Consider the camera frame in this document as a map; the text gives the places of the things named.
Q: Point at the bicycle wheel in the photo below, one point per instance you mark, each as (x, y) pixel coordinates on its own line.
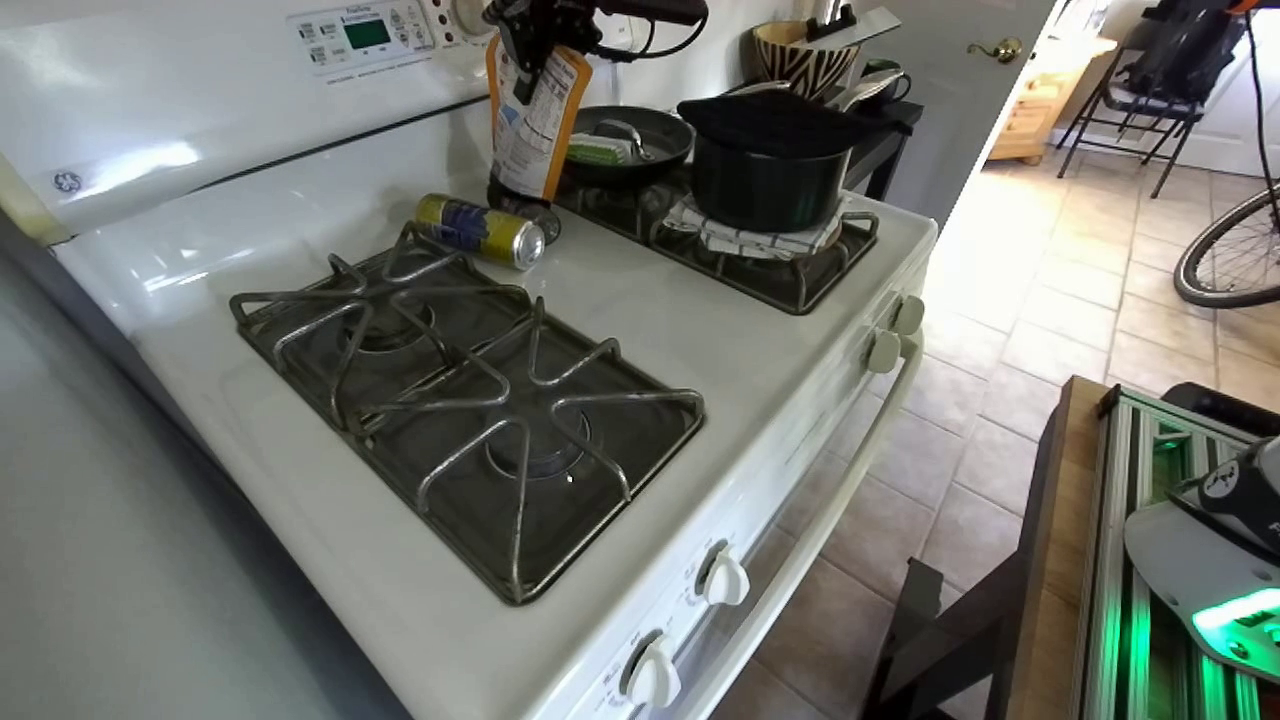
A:
(1235, 262)

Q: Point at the black folding chair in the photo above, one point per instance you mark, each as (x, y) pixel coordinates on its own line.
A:
(1159, 80)

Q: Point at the white stove knob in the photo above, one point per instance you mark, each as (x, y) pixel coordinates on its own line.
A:
(905, 313)
(720, 576)
(881, 351)
(650, 678)

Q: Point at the blue yellow can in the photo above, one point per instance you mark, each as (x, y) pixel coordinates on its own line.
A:
(481, 229)

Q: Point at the burner grate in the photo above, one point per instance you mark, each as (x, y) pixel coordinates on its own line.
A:
(786, 268)
(510, 435)

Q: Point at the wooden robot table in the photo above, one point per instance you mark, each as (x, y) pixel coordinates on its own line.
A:
(1146, 576)

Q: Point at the patterned utensil holder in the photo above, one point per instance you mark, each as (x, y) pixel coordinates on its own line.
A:
(777, 51)

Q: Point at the dark frying pan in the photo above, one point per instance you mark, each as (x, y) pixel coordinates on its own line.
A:
(622, 145)

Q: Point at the right burner grate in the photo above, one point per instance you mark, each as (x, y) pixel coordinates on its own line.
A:
(786, 268)

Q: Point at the left burner grate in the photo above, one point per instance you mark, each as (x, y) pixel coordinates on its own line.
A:
(510, 435)

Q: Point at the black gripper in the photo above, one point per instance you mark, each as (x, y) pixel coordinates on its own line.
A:
(532, 30)

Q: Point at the black cooking pot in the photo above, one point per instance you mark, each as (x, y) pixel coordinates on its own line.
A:
(770, 159)

